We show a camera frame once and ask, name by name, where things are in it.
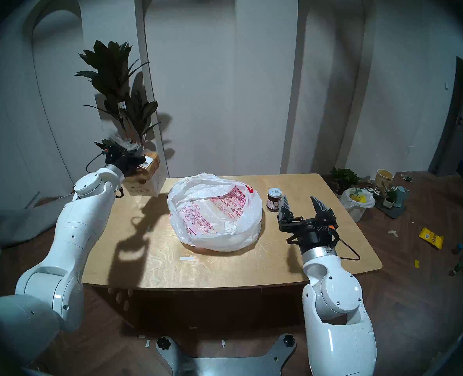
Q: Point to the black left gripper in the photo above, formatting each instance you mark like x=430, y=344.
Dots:
x=123, y=161

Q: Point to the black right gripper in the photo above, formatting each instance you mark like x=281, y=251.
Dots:
x=313, y=230

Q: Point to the bagged toast bread loaf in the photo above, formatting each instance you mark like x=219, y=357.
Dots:
x=147, y=181

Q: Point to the dark spread jar white lid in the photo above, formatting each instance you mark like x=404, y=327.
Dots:
x=273, y=201

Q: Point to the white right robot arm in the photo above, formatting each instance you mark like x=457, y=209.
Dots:
x=337, y=332

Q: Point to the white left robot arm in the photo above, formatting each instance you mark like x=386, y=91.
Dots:
x=70, y=230

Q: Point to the white bin with yellow items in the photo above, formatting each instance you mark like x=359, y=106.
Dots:
x=356, y=208

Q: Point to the white red-printed plastic bag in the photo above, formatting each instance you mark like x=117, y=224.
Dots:
x=215, y=230

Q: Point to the small bushy green plant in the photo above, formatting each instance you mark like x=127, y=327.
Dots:
x=345, y=177

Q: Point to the small plant in white pot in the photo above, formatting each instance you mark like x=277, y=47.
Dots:
x=389, y=201

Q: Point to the light wooden table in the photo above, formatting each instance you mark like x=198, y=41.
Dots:
x=235, y=265

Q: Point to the dark flat tray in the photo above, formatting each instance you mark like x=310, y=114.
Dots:
x=392, y=212

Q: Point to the teal watering jug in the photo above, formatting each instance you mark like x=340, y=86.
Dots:
x=402, y=197

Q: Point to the tall dark-leaved potted plant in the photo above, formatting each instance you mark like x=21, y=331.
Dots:
x=110, y=65

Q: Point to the green bottle lying down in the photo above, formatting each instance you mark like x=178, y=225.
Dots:
x=407, y=178

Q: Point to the black star knob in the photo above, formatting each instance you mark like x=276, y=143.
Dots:
x=289, y=340
x=163, y=343

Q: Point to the yellow snack packet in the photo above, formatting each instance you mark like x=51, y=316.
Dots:
x=431, y=238

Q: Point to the grey rolled floor mat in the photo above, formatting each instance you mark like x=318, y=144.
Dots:
x=19, y=222

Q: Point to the dark upright small bottle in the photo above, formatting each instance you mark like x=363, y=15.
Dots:
x=457, y=249

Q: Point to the dark grey door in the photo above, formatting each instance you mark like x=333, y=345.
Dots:
x=453, y=124

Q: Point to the grey metal robot base plate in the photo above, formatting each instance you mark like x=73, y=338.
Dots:
x=223, y=365

